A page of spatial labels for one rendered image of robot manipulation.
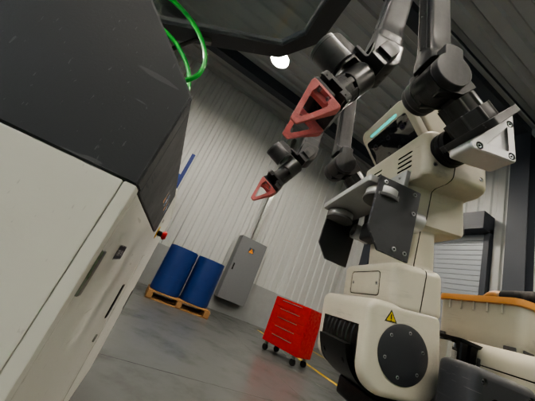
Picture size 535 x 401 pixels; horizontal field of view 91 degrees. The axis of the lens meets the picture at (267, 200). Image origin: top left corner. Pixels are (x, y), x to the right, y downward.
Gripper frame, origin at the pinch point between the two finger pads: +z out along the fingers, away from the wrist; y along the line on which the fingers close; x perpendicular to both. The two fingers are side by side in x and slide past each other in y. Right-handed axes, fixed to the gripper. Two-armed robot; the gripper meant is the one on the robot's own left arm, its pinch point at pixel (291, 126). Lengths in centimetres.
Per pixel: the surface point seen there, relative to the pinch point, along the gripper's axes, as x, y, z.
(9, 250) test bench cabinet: -5.8, 4.0, 40.0
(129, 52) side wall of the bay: -21.5, 4.5, 15.0
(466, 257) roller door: 331, -439, -401
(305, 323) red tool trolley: 159, -386, -39
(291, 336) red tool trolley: 162, -398, -12
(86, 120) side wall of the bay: -15.2, 4.3, 25.4
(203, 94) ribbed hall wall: -411, -641, -275
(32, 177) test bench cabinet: -11.8, 4.5, 34.0
